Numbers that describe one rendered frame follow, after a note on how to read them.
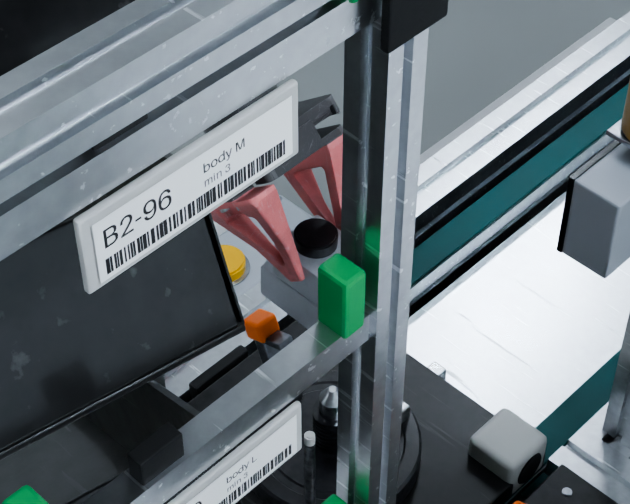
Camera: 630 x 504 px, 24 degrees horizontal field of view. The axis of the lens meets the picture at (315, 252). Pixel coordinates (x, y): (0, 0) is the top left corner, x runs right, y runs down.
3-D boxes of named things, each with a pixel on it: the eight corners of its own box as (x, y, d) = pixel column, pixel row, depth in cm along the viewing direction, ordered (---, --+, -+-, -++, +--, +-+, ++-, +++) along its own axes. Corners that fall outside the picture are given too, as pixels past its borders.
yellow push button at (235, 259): (192, 275, 131) (190, 259, 129) (224, 252, 133) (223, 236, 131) (222, 297, 129) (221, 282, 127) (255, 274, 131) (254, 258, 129)
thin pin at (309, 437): (302, 503, 109) (301, 434, 103) (309, 497, 109) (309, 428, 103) (310, 509, 109) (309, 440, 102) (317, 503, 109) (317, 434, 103)
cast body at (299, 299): (259, 293, 103) (259, 224, 98) (302, 262, 105) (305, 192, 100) (345, 359, 99) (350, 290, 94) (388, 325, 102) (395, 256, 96)
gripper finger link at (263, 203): (377, 240, 98) (314, 117, 95) (303, 296, 94) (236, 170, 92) (319, 246, 103) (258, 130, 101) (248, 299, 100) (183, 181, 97)
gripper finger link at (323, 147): (396, 225, 99) (334, 103, 96) (324, 280, 95) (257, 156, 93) (338, 231, 104) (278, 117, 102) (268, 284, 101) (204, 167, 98)
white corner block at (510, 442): (463, 467, 116) (467, 436, 113) (500, 434, 118) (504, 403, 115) (509, 501, 114) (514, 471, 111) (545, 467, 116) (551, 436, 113)
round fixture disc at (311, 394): (205, 455, 114) (204, 439, 113) (329, 357, 121) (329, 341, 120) (334, 562, 108) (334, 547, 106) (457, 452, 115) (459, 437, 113)
